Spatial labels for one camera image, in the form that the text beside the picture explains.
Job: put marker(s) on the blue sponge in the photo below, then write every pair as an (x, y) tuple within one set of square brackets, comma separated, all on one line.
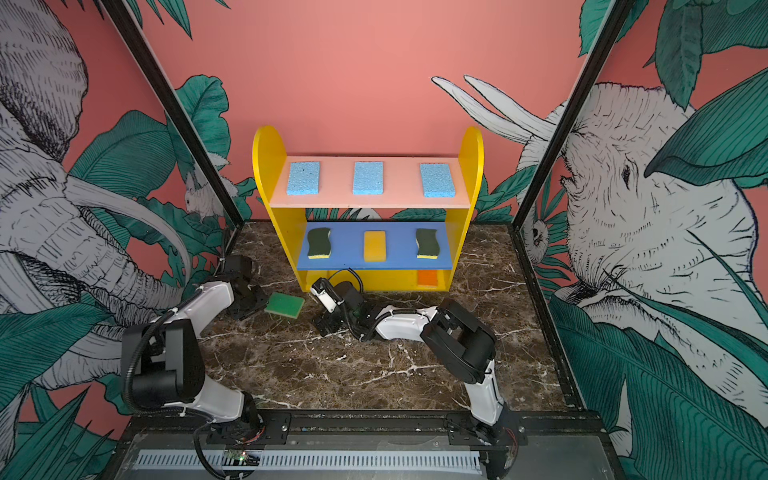
[(368, 178), (303, 178), (437, 180)]

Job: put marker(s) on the black left frame post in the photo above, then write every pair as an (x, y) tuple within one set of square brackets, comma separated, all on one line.
[(122, 18)]

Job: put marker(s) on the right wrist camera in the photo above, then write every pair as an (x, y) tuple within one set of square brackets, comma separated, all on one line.
[(325, 293)]

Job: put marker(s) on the yellow pink blue shelf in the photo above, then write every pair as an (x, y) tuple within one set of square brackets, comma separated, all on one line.
[(399, 211)]

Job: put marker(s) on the black frame post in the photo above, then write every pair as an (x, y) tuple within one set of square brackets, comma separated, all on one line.
[(609, 31), (122, 18)]

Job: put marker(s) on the bright green sponge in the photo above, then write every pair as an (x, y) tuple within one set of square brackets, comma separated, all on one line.
[(284, 305)]

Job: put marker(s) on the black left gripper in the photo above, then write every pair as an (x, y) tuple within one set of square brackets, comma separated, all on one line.
[(259, 301)]

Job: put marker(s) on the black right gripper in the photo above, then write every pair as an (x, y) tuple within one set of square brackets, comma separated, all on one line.
[(327, 318)]

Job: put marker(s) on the black right frame post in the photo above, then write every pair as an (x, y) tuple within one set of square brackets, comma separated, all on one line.
[(609, 31)]

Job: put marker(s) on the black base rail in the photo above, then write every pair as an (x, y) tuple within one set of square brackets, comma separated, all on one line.
[(535, 445)]

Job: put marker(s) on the orange yellow sponge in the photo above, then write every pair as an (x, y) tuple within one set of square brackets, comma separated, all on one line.
[(427, 279)]

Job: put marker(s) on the dark green sponge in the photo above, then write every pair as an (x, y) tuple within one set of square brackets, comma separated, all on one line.
[(319, 243), (428, 246)]

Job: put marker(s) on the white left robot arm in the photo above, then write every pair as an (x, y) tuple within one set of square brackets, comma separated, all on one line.
[(162, 366)]

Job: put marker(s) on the white vent strip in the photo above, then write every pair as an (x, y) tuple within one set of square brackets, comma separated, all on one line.
[(462, 462)]

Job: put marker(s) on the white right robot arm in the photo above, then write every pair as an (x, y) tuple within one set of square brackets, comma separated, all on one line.
[(461, 343)]

